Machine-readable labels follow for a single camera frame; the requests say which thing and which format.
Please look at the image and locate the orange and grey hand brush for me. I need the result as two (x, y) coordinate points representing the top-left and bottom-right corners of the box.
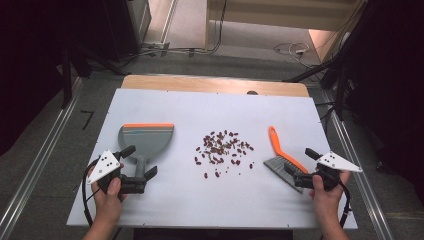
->
(262, 125), (310, 194)

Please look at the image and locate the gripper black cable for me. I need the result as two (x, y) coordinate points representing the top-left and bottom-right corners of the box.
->
(337, 179), (353, 230)
(81, 157), (103, 228)

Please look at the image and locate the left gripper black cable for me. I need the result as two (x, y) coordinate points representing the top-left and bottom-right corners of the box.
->
(81, 157), (103, 228)

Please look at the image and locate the white table board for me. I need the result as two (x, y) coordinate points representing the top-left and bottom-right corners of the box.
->
(65, 87), (359, 231)

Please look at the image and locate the pile of red beans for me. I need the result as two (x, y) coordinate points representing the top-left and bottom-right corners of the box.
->
(193, 129), (256, 180)

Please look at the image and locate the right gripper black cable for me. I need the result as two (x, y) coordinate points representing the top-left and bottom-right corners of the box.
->
(337, 179), (353, 230)

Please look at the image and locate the black metal stand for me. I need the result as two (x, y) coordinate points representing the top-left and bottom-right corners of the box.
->
(59, 46), (128, 110)
(282, 0), (374, 122)

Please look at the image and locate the person's right hand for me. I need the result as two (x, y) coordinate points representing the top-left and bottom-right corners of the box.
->
(308, 170), (352, 218)

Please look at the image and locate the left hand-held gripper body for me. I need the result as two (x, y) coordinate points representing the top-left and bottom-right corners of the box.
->
(87, 149), (148, 196)

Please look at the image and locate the beige wooden furniture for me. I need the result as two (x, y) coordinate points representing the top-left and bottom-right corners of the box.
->
(204, 0), (368, 63)

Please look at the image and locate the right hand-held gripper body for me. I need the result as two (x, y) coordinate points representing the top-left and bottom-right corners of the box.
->
(293, 150), (364, 193)

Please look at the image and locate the bundle of floor cables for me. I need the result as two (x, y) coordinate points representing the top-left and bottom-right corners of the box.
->
(116, 0), (229, 68)

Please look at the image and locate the white floor cable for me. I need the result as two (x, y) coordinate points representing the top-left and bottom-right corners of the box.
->
(273, 41), (323, 69)

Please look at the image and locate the grey cabinet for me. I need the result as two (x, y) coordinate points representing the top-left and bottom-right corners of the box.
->
(125, 0), (153, 46)

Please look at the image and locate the person's left hand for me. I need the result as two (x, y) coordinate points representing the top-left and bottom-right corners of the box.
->
(91, 163), (128, 225)

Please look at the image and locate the metal floor rail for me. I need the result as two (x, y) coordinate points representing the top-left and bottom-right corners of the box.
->
(0, 77), (84, 239)
(321, 89), (396, 240)

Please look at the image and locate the wooden table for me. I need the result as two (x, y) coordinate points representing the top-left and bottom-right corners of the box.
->
(120, 74), (310, 98)

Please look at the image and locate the grey dustpan with orange lip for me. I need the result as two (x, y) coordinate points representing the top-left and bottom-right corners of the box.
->
(117, 122), (175, 180)

